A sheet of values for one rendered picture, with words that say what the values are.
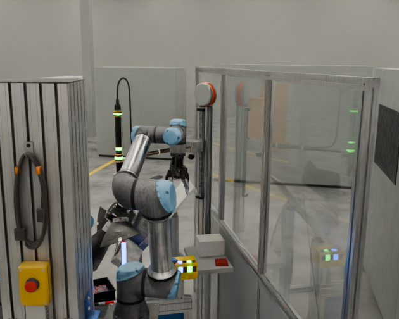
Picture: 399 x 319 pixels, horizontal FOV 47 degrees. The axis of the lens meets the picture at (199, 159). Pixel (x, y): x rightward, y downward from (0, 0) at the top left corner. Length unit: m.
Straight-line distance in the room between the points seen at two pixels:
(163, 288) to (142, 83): 8.17
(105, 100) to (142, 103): 0.84
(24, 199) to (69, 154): 0.20
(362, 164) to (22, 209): 1.07
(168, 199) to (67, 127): 0.44
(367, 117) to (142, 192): 0.79
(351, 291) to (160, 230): 0.70
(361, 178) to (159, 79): 8.38
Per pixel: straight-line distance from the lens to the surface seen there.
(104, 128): 10.23
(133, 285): 1.92
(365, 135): 1.51
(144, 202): 1.65
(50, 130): 1.45
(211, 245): 2.99
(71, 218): 1.50
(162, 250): 1.79
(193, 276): 2.46
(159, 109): 9.77
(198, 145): 3.01
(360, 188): 1.54
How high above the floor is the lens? 2.09
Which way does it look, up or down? 12 degrees down
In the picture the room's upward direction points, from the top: 1 degrees clockwise
